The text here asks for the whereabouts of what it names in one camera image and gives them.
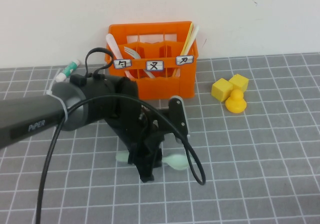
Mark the white zip tie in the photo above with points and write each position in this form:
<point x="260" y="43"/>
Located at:
<point x="64" y="104"/>

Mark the yellow plastic knife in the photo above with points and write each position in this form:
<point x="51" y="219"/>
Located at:
<point x="188" y="37"/>

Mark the orange plastic cutlery holder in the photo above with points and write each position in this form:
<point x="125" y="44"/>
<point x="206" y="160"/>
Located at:
<point x="160" y="86"/>

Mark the mint green plastic spoon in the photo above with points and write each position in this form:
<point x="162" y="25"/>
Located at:
<point x="178" y="162"/>

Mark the grey checked tablecloth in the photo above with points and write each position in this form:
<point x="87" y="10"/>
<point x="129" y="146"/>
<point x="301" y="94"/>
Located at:
<point x="250" y="184"/>

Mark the yellow rubber duck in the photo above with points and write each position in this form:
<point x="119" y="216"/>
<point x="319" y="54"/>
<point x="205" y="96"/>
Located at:
<point x="235" y="104"/>

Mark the white green glue stick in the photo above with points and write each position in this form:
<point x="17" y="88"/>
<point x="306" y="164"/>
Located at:
<point x="67" y="71"/>

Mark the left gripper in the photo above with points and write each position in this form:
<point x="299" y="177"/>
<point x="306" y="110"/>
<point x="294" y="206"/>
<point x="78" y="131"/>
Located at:
<point x="140" y="134"/>

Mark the grey plastic fork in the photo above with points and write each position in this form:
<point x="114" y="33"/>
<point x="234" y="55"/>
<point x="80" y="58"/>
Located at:
<point x="132" y="52"/>

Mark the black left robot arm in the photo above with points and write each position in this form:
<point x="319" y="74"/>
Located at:
<point x="30" y="116"/>

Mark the yellow foam cube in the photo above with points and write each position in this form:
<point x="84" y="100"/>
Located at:
<point x="221" y="90"/>
<point x="240" y="82"/>

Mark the pink plastic spoon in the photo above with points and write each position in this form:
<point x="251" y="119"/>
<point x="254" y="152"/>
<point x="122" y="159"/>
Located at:
<point x="112" y="45"/>

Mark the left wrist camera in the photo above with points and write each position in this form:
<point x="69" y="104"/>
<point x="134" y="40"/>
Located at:
<point x="178" y="116"/>

